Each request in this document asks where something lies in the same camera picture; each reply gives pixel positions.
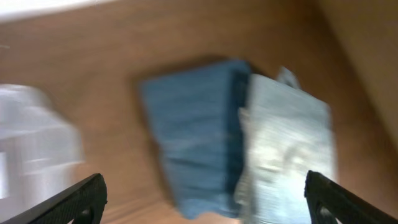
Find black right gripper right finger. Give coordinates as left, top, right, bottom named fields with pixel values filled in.
left=304, top=170, right=397, bottom=224

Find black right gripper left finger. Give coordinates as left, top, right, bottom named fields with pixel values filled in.
left=2, top=173, right=108, bottom=224

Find light grey jeans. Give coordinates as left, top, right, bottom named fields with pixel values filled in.
left=234, top=67, right=336, bottom=224

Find blue jeans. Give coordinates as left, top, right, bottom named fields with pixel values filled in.
left=140, top=60, right=252, bottom=220

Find clear plastic storage bin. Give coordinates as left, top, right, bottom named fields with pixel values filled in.
left=1, top=84, right=83, bottom=221

